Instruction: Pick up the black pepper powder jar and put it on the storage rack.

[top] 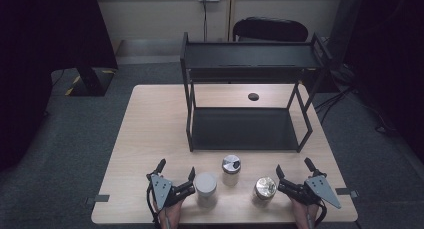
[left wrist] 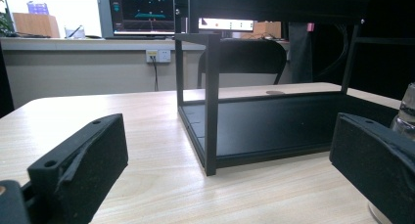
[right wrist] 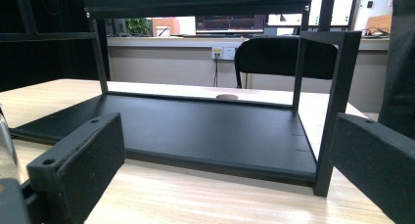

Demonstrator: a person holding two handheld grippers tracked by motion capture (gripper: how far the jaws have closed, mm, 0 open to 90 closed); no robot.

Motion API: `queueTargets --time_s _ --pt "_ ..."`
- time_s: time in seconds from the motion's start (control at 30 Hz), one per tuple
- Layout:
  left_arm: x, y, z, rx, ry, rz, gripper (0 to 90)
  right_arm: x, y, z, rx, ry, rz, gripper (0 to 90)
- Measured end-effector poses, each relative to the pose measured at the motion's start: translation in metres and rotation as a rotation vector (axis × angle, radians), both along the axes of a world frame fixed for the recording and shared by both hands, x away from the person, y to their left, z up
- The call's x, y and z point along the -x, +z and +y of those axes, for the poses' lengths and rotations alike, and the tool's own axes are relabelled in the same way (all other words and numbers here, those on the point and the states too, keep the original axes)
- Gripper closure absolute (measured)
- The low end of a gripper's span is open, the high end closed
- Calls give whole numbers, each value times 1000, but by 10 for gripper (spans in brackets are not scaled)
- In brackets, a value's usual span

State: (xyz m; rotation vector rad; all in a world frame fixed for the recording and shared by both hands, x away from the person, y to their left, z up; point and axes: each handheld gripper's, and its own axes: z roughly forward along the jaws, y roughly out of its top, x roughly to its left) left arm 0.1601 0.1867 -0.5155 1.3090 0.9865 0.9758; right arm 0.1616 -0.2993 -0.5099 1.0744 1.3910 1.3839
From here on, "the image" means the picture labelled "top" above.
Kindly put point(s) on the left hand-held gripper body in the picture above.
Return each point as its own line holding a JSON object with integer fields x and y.
{"x": 161, "y": 189}

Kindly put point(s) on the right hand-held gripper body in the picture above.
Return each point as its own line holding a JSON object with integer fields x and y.
{"x": 320, "y": 189}

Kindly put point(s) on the white lid glass jar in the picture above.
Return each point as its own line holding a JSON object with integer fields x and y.
{"x": 205, "y": 184}

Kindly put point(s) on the shiny metal tin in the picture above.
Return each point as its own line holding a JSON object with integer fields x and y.
{"x": 265, "y": 188}

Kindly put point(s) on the black metal shelf rack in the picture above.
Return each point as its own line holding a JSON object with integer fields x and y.
{"x": 246, "y": 55}

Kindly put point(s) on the person's left hand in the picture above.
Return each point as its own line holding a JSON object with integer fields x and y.
{"x": 170, "y": 215}

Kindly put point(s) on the person's right hand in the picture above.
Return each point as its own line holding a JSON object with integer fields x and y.
{"x": 305, "y": 215}

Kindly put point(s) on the grey tape strip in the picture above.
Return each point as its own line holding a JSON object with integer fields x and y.
{"x": 98, "y": 199}
{"x": 345, "y": 191}

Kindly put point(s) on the black stand base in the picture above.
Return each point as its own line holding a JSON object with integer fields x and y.
{"x": 91, "y": 84}

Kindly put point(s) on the dark curtain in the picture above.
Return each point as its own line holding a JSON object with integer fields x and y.
{"x": 393, "y": 55}
{"x": 40, "y": 39}

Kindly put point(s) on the black folding chair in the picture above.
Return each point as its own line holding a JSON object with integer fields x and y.
{"x": 270, "y": 30}

